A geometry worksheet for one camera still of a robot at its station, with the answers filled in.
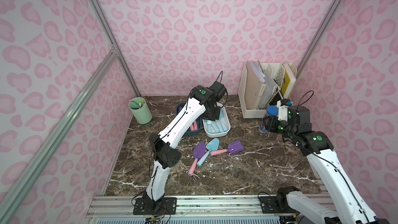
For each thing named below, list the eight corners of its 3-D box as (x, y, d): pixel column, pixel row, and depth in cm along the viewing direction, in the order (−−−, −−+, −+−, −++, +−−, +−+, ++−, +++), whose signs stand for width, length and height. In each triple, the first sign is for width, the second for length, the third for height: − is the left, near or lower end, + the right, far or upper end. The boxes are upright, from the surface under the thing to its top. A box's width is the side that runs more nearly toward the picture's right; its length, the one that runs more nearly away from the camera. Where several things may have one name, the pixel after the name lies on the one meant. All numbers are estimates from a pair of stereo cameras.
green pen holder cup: (134, 124, 106) (125, 110, 94) (139, 111, 113) (131, 97, 101) (150, 124, 106) (143, 110, 94) (153, 111, 113) (147, 97, 101)
